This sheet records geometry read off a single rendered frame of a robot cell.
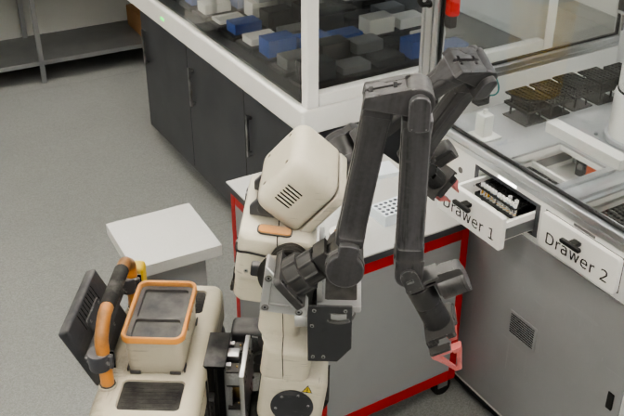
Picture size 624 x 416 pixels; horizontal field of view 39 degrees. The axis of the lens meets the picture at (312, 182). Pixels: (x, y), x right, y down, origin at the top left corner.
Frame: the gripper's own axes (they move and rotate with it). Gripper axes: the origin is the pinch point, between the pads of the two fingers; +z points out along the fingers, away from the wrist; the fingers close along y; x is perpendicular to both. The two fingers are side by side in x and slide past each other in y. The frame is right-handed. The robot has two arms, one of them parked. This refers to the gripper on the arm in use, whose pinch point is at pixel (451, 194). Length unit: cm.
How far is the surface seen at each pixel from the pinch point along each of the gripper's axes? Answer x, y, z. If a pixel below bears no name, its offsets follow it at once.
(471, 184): 13.7, 7.7, 20.1
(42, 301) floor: 141, -137, 13
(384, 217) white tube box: 22.3, -17.6, 9.3
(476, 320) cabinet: 7, -24, 61
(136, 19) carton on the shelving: 383, -27, 91
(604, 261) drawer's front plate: -38.8, 11.8, 19.3
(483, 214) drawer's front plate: -4.2, 1.7, 11.5
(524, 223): -10.6, 7.6, 20.4
